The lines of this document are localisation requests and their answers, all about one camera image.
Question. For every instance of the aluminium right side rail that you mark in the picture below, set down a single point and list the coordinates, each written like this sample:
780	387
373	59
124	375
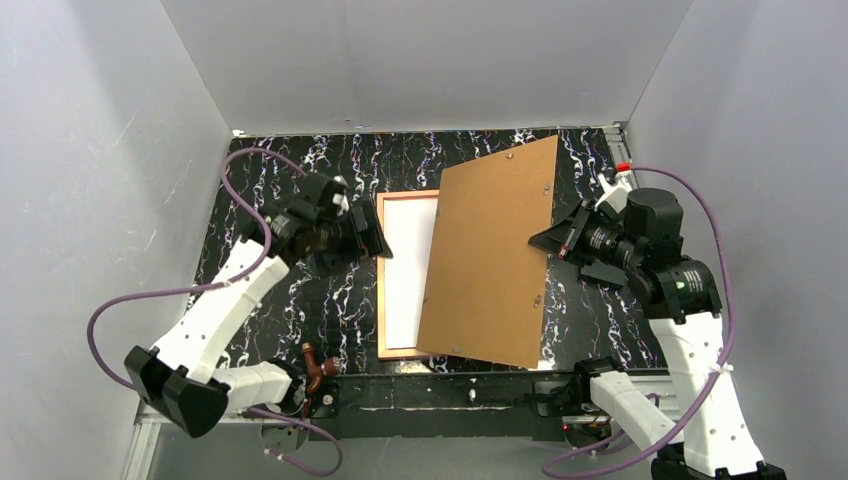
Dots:
615	139

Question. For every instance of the copper pipe fitting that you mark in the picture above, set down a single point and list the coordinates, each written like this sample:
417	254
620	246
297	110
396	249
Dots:
316	371

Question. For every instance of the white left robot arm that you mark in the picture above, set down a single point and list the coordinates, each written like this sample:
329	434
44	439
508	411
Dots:
178	375

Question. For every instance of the printed photo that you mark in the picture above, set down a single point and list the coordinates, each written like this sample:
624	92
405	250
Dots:
408	227

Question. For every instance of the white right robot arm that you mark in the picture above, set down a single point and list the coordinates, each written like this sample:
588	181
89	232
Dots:
711	439

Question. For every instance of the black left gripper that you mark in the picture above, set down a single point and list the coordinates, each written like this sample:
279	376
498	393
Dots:
361	229

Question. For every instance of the brown backing board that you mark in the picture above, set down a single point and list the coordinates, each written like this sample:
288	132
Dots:
485	285

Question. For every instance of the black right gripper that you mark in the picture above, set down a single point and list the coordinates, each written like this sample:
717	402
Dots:
573	237

